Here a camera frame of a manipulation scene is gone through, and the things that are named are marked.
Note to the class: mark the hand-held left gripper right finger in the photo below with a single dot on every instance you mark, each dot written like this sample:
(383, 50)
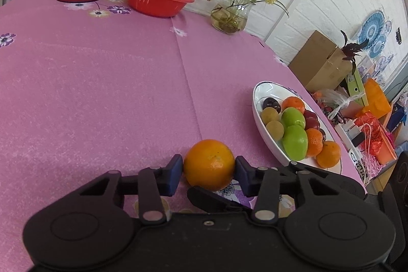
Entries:
(241, 174)

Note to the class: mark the orange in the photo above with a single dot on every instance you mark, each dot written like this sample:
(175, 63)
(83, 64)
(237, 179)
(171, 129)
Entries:
(208, 168)
(328, 153)

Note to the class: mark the white oval plate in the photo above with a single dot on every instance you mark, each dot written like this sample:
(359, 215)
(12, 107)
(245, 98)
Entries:
(259, 119)

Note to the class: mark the round glass vase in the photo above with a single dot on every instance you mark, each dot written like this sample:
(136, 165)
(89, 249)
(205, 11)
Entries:
(229, 20)

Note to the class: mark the bright red apple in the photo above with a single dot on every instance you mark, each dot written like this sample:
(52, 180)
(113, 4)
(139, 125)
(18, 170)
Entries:
(312, 123)

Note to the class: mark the orange plastic crate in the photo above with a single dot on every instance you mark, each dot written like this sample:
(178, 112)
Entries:
(387, 147)

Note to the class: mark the small green apple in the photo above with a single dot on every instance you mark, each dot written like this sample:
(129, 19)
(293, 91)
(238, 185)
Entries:
(292, 117)

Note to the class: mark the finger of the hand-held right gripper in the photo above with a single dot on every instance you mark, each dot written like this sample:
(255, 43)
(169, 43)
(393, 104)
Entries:
(207, 198)

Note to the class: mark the large green apple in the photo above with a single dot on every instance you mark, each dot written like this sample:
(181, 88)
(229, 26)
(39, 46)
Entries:
(295, 142)

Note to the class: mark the red mesh bag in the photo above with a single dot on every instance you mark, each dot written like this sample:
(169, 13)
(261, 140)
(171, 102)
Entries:
(369, 131)

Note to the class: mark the clear plastic bag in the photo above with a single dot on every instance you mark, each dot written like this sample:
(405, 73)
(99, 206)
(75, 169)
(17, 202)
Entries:
(334, 100)

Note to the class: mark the deep orange tangerine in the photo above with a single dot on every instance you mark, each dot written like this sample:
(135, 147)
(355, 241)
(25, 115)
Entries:
(314, 141)
(292, 103)

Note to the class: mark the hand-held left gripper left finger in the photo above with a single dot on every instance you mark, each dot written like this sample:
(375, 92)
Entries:
(177, 174)

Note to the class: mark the dark red apple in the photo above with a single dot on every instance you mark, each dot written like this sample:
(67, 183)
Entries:
(309, 114)

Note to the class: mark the dark purple plum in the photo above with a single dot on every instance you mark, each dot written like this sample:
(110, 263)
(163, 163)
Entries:
(271, 103)
(323, 134)

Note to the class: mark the medium blue patterned plate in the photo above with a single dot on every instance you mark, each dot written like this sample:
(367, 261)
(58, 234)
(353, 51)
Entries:
(377, 47)

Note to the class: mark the black mesh chair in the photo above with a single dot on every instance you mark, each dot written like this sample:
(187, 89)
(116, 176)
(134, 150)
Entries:
(395, 221)

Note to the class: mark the small blue patterned plate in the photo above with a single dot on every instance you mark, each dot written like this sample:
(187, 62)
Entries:
(387, 27)

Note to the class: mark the large blue patterned plate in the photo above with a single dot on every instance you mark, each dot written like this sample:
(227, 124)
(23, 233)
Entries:
(371, 26)

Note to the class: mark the brown kiwi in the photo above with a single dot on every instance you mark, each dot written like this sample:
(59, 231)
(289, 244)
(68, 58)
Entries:
(270, 115)
(274, 129)

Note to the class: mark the brown cardboard box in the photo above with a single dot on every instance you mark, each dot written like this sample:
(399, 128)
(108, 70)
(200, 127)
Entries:
(318, 65)

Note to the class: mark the orange bag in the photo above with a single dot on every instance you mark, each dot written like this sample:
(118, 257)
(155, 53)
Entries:
(377, 98)

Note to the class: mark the green box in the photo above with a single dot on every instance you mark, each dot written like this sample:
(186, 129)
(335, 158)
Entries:
(358, 87)

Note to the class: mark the purple leaf plant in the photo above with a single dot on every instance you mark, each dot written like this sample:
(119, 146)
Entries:
(352, 50)

